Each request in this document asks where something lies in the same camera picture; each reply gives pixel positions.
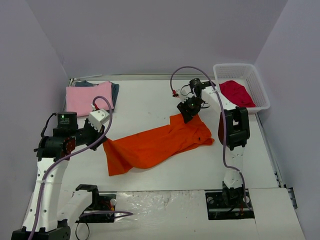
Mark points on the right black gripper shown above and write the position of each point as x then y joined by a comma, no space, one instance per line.
187,112

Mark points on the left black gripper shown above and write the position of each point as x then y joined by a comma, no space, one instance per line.
95,139

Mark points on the orange t shirt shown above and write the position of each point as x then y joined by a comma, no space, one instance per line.
147,149

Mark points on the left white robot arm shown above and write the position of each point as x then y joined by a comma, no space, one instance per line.
43,220

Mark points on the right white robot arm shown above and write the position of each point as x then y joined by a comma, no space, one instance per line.
233,130

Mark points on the pink folded t shirt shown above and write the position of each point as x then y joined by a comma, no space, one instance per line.
70,93

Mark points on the red t shirt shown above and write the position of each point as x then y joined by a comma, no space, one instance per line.
237,94

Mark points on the dark blue folded t shirt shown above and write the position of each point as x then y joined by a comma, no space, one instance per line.
115,92

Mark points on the white plastic basket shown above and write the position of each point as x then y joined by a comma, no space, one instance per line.
246,75

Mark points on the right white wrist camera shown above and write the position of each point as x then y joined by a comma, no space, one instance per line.
182,94

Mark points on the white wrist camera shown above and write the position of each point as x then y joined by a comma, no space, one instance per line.
182,94
98,118

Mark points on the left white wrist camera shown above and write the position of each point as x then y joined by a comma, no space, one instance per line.
98,118

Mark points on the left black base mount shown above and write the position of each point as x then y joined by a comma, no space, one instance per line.
106,202

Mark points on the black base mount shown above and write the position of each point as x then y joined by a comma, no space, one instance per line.
106,202
219,210

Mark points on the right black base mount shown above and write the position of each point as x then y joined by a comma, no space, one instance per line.
219,210

